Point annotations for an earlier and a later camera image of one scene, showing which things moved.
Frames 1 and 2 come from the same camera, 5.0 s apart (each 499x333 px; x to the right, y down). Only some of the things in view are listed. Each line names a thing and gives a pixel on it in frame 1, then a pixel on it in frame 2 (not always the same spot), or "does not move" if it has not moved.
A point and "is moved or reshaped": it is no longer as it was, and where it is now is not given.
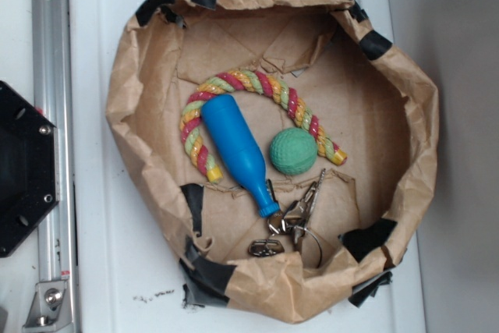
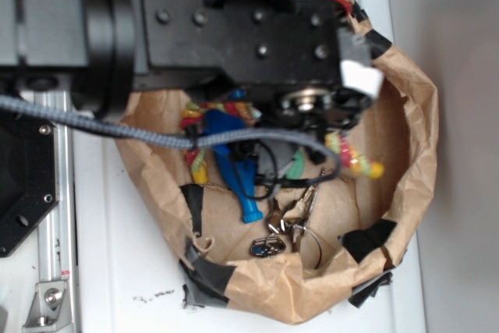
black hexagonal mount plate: x=30 y=170 does not move
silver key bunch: x=291 y=217 does not move
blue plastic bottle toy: x=239 y=151 → x=241 y=176
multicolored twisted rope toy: x=247 y=80 is moved or reshaped
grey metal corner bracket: x=49 y=312 does not move
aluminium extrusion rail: x=53 y=93 does not move
